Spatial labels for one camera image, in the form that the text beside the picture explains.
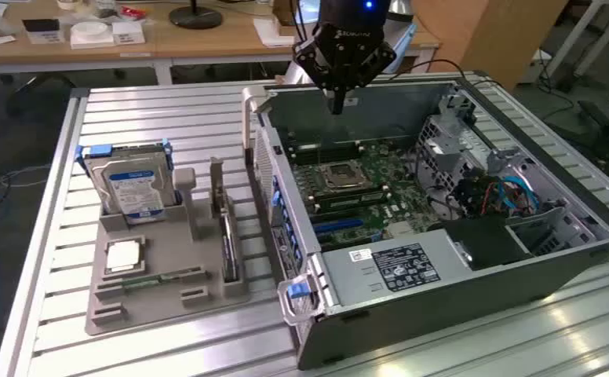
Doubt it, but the green loose RAM stick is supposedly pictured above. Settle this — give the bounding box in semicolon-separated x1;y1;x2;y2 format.
120;272;186;288

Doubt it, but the red packet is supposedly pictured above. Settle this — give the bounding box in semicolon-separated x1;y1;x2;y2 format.
117;2;146;20

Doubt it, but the CPU socket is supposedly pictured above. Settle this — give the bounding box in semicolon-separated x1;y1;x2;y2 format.
318;159;369;196

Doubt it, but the white labelled box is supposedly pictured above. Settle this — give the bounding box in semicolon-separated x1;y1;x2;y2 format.
110;21;148;46

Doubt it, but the grey metal disk bay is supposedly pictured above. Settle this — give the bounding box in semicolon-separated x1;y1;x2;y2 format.
504;196;603;258

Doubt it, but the white round bowl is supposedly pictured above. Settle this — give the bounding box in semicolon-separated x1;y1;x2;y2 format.
70;22;110;39

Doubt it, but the wooden desk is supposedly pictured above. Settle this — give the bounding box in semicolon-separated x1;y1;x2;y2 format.
154;0;441;86
0;0;158;75

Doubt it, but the grey power supply unit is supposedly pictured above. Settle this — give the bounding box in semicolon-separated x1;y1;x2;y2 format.
320;229;476;316

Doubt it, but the blue SATA wire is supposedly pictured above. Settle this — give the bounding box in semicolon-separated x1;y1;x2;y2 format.
495;176;541;217

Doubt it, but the blue expansion slot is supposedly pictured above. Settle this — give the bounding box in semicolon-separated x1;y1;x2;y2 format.
312;217;364;234

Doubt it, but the silver chipset heatsink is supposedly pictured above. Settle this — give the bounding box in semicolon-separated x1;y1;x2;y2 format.
388;222;417;238

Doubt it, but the silver CPU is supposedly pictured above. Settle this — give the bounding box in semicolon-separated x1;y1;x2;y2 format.
105;240;144;275

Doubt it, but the black office chair base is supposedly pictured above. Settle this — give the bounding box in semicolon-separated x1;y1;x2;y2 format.
0;72;78;117

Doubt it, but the white paper stack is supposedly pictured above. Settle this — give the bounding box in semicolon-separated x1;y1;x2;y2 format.
250;17;298;48

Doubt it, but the brown cardboard box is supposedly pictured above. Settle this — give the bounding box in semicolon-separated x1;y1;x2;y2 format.
272;0;298;27

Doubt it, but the perforated metal drive cage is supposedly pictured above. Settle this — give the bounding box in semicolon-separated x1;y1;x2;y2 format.
417;92;500;197

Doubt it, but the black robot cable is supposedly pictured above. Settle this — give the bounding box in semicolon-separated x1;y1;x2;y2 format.
292;0;312;42

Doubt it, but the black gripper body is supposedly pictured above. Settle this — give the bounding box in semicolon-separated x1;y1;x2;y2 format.
312;0;392;88

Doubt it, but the black floor stand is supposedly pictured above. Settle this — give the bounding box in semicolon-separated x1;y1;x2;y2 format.
576;100;609;176

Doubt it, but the blue case latch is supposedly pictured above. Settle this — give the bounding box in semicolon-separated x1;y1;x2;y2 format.
286;282;312;302

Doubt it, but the black plastic duct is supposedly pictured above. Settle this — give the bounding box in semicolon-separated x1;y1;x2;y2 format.
444;217;535;273

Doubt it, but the black topped white box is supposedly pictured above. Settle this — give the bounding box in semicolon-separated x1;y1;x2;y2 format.
21;17;66;45

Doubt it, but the hard disk with blue carrier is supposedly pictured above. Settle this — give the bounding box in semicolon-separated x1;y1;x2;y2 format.
76;137;177;226

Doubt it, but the black open PC case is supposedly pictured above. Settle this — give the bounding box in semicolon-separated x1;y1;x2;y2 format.
241;73;609;372

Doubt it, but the green motherboard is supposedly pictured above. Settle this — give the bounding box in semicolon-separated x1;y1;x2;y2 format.
282;139;456;252

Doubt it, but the white flat box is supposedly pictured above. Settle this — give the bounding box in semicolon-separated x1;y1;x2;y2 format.
69;31;116;50

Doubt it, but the grey parts rack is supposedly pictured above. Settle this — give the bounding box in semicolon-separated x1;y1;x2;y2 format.
84;167;253;337

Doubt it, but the black power cable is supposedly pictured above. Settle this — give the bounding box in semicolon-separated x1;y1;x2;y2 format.
393;58;500;90

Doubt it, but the Nvidia graphics card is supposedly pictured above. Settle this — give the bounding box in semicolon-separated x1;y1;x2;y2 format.
208;156;244;283

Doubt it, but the black lamp base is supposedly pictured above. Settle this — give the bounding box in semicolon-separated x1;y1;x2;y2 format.
168;0;225;30

